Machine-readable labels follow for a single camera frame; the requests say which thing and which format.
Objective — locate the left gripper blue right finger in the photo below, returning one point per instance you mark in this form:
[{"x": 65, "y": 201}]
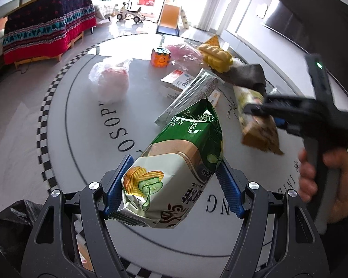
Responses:
[{"x": 232, "y": 182}]

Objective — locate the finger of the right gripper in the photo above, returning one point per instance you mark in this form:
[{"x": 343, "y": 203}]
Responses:
[{"x": 260, "y": 110}]

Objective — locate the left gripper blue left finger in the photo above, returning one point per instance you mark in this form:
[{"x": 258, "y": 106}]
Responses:
[{"x": 112, "y": 186}]

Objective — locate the brown green snack wrapper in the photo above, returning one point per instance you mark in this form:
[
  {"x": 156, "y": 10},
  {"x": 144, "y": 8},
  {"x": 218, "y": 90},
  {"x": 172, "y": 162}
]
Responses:
[{"x": 258, "y": 132}]

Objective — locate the green white chip bag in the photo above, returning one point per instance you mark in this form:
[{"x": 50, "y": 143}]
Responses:
[{"x": 160, "y": 188}]

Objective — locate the black trash bag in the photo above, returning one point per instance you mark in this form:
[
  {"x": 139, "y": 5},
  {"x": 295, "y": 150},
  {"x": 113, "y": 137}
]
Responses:
[{"x": 16, "y": 223}]

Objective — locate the person's right hand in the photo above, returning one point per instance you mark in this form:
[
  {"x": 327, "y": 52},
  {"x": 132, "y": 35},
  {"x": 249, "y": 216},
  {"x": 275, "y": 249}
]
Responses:
[{"x": 335, "y": 159}]

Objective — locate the dark grey cloth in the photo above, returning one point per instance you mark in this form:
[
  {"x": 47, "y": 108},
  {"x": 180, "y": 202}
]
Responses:
[{"x": 247, "y": 76}]

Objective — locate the grey silver foil wrapper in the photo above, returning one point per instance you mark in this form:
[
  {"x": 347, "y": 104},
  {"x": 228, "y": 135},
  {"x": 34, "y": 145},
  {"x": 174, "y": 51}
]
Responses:
[{"x": 201, "y": 87}]

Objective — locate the yellow foam packaging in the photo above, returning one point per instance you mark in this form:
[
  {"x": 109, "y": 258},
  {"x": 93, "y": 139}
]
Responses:
[{"x": 213, "y": 55}]

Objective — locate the white red paper box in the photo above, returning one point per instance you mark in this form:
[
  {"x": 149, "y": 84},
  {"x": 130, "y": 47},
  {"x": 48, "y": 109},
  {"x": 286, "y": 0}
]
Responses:
[{"x": 177, "y": 80}]

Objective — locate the dark television screen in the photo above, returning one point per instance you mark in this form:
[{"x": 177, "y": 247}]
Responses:
[{"x": 316, "y": 26}]

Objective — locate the pink plastic bag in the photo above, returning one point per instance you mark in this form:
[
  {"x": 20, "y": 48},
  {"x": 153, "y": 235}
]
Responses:
[{"x": 183, "y": 52}]

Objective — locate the orange toy cube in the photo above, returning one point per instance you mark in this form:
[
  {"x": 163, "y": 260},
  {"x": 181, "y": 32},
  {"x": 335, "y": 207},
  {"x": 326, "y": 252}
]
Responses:
[{"x": 160, "y": 57}]

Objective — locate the white crumpled plastic bag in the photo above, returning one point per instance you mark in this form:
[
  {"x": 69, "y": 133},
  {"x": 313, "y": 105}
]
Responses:
[{"x": 109, "y": 79}]

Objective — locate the red toy car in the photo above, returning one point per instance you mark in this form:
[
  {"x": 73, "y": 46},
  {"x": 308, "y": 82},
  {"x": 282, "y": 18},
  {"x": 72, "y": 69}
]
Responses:
[{"x": 146, "y": 2}]

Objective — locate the white ride-on toy car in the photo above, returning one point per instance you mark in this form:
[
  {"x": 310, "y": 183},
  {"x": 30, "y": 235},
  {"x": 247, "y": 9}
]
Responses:
[{"x": 126, "y": 13}]

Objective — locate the table with patterned red cloth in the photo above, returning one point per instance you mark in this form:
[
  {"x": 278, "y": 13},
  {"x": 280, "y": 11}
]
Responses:
[{"x": 45, "y": 28}]

